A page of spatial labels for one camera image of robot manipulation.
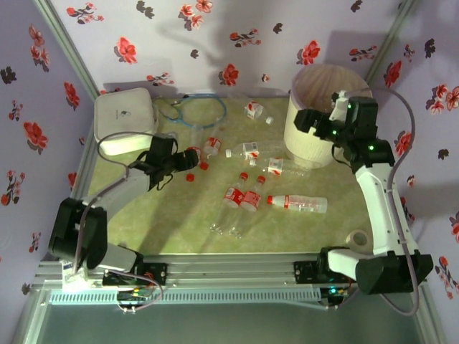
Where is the white round waste bin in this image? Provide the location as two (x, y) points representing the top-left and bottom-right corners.
(283, 64), (374, 168)

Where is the translucent bin liner bag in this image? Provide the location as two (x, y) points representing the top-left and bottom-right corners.
(290, 64), (373, 113)

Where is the small crushed red-white label bottle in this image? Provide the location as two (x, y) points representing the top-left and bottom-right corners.
(243, 100), (275, 125)

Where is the clear bottle white-red label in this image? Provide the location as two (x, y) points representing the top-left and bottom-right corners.
(249, 156), (311, 178)
(224, 140), (288, 161)

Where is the white bottle red cap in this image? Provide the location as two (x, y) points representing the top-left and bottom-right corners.
(267, 193), (328, 215)

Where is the blue stethoscope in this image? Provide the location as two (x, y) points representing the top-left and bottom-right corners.
(153, 93), (227, 130)

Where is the white square lidded box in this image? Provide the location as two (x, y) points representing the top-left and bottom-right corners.
(93, 87), (158, 156)

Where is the beige tape roll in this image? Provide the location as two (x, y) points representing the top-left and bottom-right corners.
(346, 229), (370, 250)

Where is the white paper tag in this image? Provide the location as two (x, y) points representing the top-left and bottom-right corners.
(60, 261), (89, 290)

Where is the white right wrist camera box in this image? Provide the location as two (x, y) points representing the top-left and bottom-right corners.
(329, 90), (351, 121)

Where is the grey right arm cable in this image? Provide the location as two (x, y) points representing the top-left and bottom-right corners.
(344, 87), (422, 317)

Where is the aluminium side rail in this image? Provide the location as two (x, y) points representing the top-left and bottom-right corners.
(39, 138), (98, 264)

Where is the aluminium frame post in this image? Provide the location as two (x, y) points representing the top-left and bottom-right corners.
(365, 0), (420, 83)
(34, 0), (100, 100)

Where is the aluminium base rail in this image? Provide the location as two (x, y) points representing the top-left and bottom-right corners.
(35, 253), (430, 287)

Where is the left base cable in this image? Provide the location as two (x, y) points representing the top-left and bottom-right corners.
(114, 267), (164, 315)

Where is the base cable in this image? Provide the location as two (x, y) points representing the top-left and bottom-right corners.
(324, 279), (359, 311)
(114, 267), (164, 315)

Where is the white slotted cable duct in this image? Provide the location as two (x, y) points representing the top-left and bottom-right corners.
(48, 288), (322, 306)

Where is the right base cable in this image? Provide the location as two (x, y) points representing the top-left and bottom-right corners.
(324, 279), (359, 311)

